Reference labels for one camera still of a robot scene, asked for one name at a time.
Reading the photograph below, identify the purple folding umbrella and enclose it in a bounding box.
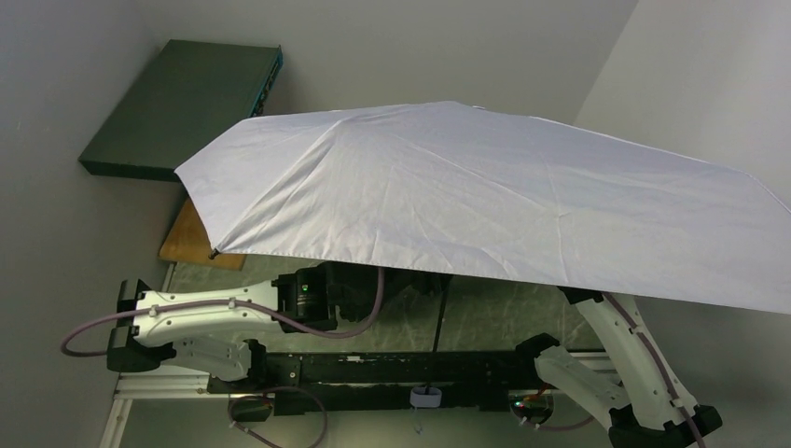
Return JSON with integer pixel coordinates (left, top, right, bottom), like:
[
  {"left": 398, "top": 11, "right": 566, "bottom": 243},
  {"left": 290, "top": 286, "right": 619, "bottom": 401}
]
[{"left": 175, "top": 102, "right": 790, "bottom": 314}]

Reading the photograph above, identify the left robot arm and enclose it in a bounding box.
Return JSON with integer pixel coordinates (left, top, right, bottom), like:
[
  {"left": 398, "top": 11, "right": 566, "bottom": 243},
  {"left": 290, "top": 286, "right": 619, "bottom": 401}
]
[{"left": 106, "top": 261, "right": 451, "bottom": 382}]

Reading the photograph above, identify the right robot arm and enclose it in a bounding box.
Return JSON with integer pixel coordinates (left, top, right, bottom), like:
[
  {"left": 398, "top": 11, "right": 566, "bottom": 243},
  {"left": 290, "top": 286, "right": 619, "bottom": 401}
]
[{"left": 520, "top": 287, "right": 723, "bottom": 447}]

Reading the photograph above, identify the wooden board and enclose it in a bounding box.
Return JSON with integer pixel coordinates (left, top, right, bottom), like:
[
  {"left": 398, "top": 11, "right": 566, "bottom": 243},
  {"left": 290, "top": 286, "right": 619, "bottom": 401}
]
[{"left": 159, "top": 197, "right": 246, "bottom": 271}]

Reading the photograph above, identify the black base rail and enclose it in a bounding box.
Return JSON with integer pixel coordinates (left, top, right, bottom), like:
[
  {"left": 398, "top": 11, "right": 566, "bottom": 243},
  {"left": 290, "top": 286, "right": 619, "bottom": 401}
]
[{"left": 206, "top": 350, "right": 543, "bottom": 416}]

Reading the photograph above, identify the dark teal network switch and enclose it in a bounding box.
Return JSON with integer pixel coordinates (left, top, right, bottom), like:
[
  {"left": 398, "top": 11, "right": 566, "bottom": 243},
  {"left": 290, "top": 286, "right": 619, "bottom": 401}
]
[{"left": 78, "top": 39, "right": 284, "bottom": 182}]

